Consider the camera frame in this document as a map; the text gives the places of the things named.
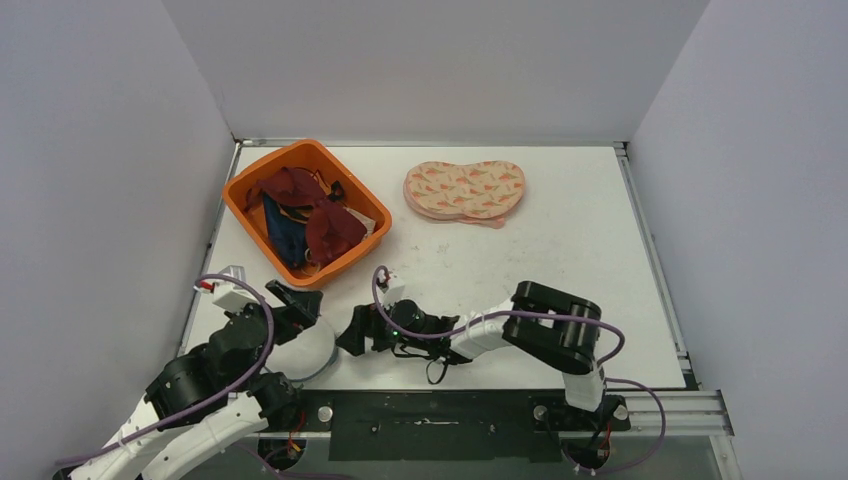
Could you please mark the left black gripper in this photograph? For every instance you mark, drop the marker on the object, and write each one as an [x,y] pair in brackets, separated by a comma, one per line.
[302,308]

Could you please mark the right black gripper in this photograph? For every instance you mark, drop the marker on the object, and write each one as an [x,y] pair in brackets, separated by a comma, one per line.
[371,328]

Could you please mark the white mesh laundry bag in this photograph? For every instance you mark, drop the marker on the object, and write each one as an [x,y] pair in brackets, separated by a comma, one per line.
[306,357]

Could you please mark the navy blue bra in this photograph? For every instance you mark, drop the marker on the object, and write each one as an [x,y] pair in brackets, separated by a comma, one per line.
[286,236]

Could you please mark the maroon bra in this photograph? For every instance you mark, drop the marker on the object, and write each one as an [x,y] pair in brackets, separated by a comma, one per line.
[330,229]

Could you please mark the orange plastic tub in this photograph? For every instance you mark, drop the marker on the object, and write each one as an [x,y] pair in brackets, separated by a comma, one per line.
[313,156]

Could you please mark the floral padded bra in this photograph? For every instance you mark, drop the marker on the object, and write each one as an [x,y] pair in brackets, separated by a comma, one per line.
[482,193]

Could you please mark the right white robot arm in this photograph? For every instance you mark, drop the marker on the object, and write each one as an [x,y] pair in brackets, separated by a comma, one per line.
[558,329]

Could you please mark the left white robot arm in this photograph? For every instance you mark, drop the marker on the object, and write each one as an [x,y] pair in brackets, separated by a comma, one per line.
[212,396]

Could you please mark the beige bra in tub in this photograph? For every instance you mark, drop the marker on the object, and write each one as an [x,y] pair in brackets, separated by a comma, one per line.
[367,222]

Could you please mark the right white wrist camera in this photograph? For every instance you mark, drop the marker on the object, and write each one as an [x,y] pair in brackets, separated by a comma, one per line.
[390,288]

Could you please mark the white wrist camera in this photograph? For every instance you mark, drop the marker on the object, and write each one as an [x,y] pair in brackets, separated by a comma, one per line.
[227,289]
[390,288]

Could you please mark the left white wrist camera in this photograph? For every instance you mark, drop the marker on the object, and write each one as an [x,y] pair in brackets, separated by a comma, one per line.
[227,289]

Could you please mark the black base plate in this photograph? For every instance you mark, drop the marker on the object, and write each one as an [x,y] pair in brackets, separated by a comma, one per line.
[451,425]

